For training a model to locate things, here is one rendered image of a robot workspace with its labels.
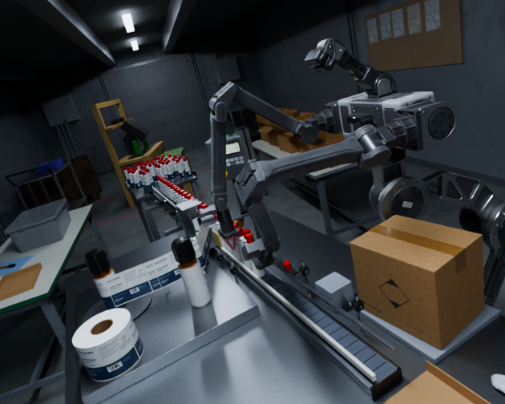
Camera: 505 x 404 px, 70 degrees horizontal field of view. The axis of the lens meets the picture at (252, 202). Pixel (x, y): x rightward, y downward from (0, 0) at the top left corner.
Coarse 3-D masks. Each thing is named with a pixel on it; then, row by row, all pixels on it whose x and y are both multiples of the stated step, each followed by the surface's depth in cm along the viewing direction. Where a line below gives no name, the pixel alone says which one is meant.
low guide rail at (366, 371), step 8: (224, 248) 186; (232, 256) 177; (240, 264) 167; (248, 272) 160; (256, 280) 155; (272, 288) 143; (280, 296) 137; (288, 304) 132; (296, 312) 127; (304, 320) 123; (312, 328) 119; (320, 328) 116; (328, 336) 112; (336, 344) 108; (344, 352) 105; (352, 360) 102; (360, 368) 99; (368, 368) 98; (368, 376) 97
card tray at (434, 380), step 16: (432, 368) 100; (416, 384) 99; (432, 384) 98; (448, 384) 96; (400, 400) 96; (416, 400) 95; (432, 400) 94; (448, 400) 93; (464, 400) 92; (480, 400) 88
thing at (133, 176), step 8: (152, 160) 389; (160, 160) 375; (168, 160) 369; (128, 168) 376; (136, 168) 374; (152, 168) 375; (176, 168) 374; (128, 176) 369; (136, 176) 363; (152, 176) 377; (176, 176) 377; (136, 184) 365
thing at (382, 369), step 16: (288, 288) 147; (304, 304) 135; (320, 320) 125; (320, 336) 118; (336, 336) 116; (352, 336) 114; (336, 352) 110; (352, 352) 109; (368, 352) 107; (384, 368) 101
